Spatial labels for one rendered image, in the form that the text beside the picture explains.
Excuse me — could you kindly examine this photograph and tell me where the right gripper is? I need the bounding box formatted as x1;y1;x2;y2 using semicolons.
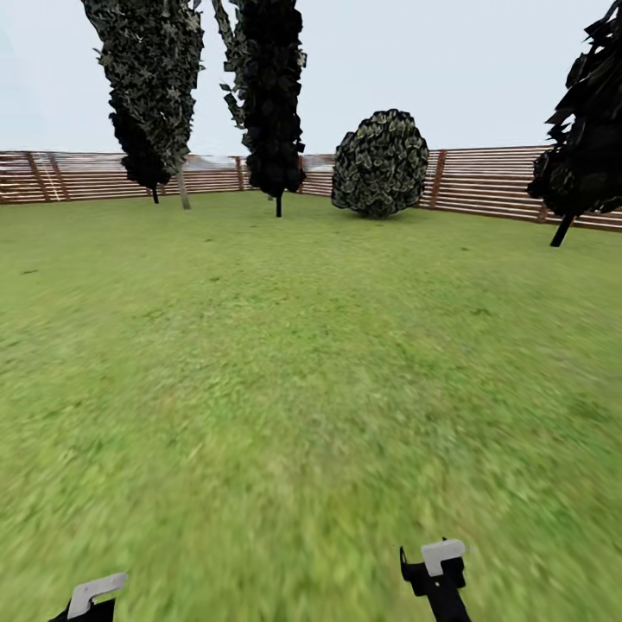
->
400;548;466;606

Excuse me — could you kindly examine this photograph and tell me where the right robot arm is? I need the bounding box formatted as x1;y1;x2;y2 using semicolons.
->
400;539;471;622

